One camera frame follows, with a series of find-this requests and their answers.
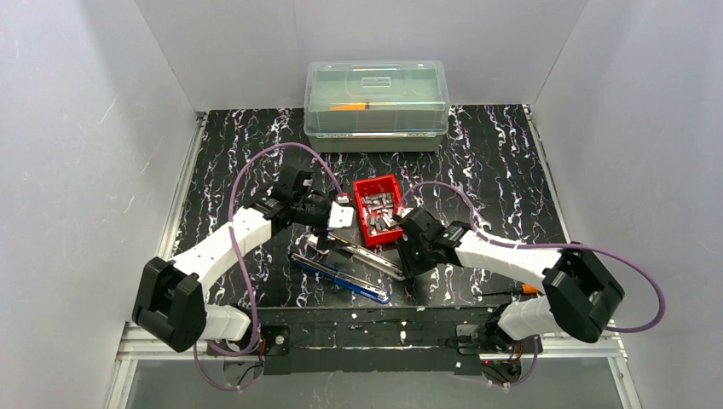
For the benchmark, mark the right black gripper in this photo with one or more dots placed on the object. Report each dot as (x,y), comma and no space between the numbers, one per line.
(407,248)

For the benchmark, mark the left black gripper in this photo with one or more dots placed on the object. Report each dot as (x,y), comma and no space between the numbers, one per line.
(323,213)

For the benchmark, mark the black silver stapler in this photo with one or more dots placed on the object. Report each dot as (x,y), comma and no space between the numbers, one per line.
(334,243)

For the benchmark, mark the red plastic bin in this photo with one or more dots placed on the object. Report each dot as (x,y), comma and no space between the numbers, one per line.
(377,184)

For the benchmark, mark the blue stapler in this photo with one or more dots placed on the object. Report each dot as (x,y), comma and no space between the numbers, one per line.
(344,280)

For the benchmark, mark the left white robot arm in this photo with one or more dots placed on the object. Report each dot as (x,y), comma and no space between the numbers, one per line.
(170,303)

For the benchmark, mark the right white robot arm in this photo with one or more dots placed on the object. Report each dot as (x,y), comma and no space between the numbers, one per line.
(578,293)

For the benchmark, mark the pile of staple strips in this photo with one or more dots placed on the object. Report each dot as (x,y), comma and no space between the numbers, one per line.
(378,212)

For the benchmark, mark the silver open-end wrench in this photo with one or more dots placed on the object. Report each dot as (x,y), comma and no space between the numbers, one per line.
(482,224)

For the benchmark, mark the orange tool inside box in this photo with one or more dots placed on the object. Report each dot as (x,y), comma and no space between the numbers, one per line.
(355,106)

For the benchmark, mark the clear plastic storage box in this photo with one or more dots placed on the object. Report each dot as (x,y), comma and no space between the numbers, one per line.
(408,113)

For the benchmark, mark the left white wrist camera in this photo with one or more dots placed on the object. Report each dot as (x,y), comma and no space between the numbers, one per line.
(342,212)

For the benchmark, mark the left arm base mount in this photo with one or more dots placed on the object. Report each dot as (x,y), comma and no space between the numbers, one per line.
(274,340)

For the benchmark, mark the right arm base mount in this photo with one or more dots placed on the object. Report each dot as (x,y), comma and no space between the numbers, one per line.
(489,338)

